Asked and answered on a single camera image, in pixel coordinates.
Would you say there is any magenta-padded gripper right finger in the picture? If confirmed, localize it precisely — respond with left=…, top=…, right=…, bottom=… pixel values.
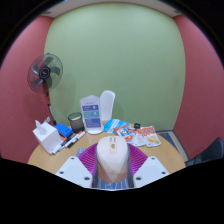
left=126, top=143, right=170, bottom=189

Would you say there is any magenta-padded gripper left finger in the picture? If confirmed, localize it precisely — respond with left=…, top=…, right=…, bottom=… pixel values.
left=54, top=143, right=100, bottom=189

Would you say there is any cream computer mouse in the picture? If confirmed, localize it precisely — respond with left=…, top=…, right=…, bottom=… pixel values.
left=95, top=135, right=130, bottom=184

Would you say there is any black marker red cap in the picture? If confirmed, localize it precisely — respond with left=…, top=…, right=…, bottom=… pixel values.
left=50, top=136, right=69, bottom=156
left=66, top=130, right=86, bottom=149

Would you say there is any orange white snack packet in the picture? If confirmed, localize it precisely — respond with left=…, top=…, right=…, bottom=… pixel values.
left=139, top=125, right=162, bottom=148

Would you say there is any white tissue box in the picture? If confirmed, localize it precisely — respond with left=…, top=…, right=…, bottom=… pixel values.
left=32, top=119, right=63, bottom=155

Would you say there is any blue small box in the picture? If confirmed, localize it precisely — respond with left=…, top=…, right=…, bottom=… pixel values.
left=54, top=123, right=74, bottom=139

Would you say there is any dark mesh pen cup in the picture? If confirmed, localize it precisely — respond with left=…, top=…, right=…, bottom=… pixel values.
left=67, top=112, right=86, bottom=134

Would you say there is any light blue snack packet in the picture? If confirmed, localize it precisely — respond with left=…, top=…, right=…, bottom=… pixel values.
left=103, top=118, right=131, bottom=135

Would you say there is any black office chair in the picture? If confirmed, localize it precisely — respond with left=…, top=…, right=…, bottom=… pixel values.
left=184, top=137, right=224, bottom=168

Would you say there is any black standing fan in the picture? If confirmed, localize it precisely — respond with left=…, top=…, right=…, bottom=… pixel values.
left=27, top=52, right=64, bottom=126

